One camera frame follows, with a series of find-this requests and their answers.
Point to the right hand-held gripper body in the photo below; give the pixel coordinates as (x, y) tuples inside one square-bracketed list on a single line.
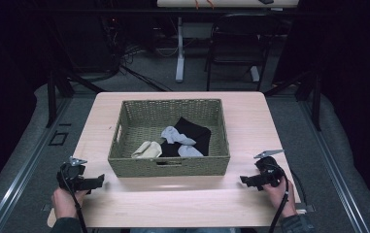
[(270, 171)]

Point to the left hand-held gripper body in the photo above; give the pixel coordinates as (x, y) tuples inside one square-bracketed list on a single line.
[(72, 176)]

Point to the beige sock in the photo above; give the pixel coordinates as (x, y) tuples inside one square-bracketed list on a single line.
[(148, 149)]

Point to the short light grey sock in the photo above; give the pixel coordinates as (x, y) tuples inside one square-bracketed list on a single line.
[(189, 151)]

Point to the black cloth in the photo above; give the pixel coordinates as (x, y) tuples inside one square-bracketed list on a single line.
[(195, 132)]

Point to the green woven basket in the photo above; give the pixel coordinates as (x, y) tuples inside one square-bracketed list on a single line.
[(147, 123)]

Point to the long light grey sock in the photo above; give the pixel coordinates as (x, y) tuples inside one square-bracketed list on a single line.
[(174, 136)]

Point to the person's left hand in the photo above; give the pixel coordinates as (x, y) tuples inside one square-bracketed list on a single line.
[(65, 204)]

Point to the person's right hand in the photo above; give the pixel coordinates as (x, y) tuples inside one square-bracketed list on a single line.
[(283, 197)]

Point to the black metal stand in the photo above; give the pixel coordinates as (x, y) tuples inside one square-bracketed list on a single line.
[(316, 103), (51, 97)]

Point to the black folding chair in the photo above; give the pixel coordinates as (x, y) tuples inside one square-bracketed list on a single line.
[(241, 39)]

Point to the white background desk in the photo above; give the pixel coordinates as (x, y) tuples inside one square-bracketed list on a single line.
[(180, 48)]

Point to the dark object on desk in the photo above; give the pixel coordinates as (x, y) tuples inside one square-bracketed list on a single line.
[(266, 1)]

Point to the metal floor rail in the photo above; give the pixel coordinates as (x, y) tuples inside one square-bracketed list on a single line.
[(27, 168), (334, 168)]

